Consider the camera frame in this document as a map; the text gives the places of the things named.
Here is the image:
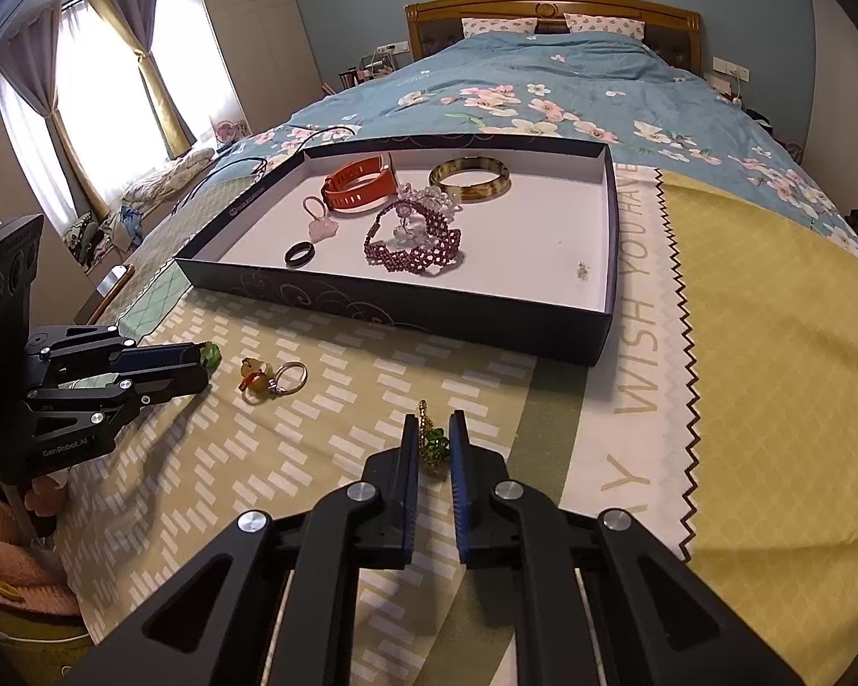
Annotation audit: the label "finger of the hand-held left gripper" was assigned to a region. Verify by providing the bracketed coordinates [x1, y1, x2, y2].
[114, 370, 212, 410]
[118, 343, 212, 377]

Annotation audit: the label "beige wardrobe beside window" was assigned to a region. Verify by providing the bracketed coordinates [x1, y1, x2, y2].
[186, 0, 323, 138]

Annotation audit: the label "green and gold bead ornament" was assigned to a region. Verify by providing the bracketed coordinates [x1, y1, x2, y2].
[418, 400, 450, 477]

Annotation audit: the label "pink flower pendant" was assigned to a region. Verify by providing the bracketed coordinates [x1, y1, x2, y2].
[301, 194, 339, 242]

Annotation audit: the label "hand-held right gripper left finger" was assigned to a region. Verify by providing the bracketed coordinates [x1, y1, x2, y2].
[64, 410, 423, 686]

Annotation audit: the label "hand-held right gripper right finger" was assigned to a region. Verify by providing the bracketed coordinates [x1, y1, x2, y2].
[449, 410, 805, 686]

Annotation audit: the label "blue floral duvet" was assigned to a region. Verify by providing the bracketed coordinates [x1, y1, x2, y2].
[207, 32, 858, 258]

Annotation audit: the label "orange watch strap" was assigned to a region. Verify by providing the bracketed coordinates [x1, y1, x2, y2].
[320, 153, 398, 216]

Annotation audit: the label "key ring with orange bead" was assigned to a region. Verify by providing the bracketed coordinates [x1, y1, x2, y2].
[239, 359, 308, 405]

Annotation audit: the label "nightstand with small items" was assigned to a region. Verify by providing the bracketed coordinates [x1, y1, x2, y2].
[715, 78, 774, 117]

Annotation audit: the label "pale pile of laundry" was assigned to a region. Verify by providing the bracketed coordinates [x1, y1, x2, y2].
[125, 146, 219, 213]

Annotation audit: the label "black charging cable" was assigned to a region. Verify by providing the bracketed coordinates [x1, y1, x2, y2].
[172, 125, 359, 217]

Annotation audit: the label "person's left hand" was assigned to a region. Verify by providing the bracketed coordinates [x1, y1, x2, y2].
[29, 475, 69, 517]

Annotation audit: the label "crumpled blue clothes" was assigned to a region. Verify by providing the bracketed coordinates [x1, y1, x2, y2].
[64, 204, 148, 274]

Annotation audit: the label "wooden bed headboard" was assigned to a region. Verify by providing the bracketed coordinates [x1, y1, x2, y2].
[404, 0, 702, 76]

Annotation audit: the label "gold bangle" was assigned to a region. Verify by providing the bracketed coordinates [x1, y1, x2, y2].
[429, 155, 510, 205]

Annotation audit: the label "white sheer curtain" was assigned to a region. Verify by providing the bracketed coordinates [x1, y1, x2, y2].
[0, 0, 216, 216]

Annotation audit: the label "clear crystal bead bracelet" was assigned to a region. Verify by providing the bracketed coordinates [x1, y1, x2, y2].
[393, 182, 466, 244]

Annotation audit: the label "cosmetics on nightstand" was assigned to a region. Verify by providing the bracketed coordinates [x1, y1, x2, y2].
[339, 50, 402, 91]

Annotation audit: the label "smartphone with orange edge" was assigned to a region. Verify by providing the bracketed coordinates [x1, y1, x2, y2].
[75, 264, 136, 324]

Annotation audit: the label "navy cardboard box tray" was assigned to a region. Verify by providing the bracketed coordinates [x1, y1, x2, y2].
[173, 132, 619, 367]

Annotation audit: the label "grey and yellow curtain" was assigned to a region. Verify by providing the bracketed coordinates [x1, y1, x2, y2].
[89, 0, 197, 158]
[0, 3, 112, 220]

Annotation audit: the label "purple beaded bracelet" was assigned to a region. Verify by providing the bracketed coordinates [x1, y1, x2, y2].
[363, 198, 467, 277]

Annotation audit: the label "white dotted pillow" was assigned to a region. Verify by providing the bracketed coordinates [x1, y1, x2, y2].
[461, 16, 537, 38]
[565, 12, 646, 40]

